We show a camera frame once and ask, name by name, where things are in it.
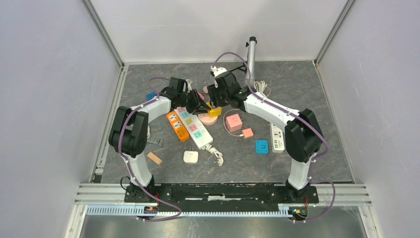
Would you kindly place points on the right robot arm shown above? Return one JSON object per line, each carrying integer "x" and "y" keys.
{"x": 302, "y": 134}

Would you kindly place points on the pink cube adapter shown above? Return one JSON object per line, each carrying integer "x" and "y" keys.
{"x": 201, "y": 96}

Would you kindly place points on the yellow cube adapter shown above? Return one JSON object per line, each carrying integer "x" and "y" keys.
{"x": 215, "y": 112}

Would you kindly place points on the pink cube socket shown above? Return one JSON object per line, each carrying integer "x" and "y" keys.
{"x": 233, "y": 123}

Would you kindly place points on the white small power strip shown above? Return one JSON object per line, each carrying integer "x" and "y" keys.
{"x": 277, "y": 141}

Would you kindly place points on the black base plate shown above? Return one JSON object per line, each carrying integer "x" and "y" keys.
{"x": 221, "y": 197}

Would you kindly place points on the small salmon charger plug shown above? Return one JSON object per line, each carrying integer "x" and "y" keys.
{"x": 247, "y": 133}

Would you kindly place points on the white strip cord plug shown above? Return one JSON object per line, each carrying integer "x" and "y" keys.
{"x": 216, "y": 153}

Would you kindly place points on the dark blue cube socket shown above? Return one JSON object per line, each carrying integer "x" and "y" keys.
{"x": 150, "y": 96}

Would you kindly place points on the round pink socket base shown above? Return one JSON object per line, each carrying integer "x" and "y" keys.
{"x": 205, "y": 119}

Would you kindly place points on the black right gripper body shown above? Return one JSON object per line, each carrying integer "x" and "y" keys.
{"x": 217, "y": 98}

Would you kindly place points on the white plug adapter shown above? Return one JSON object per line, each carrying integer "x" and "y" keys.
{"x": 191, "y": 157}

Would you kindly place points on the orange power strip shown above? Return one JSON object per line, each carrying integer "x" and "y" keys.
{"x": 178, "y": 127}

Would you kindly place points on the white long power strip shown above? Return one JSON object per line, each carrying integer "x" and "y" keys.
{"x": 195, "y": 128}

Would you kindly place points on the silver microphone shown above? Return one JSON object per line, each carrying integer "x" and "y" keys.
{"x": 252, "y": 79}

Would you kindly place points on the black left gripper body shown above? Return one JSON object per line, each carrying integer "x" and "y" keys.
{"x": 189, "y": 100}

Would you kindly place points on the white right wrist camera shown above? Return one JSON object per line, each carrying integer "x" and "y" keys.
{"x": 216, "y": 71}

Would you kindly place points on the tan wooden block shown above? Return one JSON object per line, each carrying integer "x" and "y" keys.
{"x": 154, "y": 158}

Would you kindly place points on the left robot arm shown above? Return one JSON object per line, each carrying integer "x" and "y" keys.
{"x": 128, "y": 134}

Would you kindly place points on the light blue cube socket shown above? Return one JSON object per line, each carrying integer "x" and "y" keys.
{"x": 262, "y": 147}

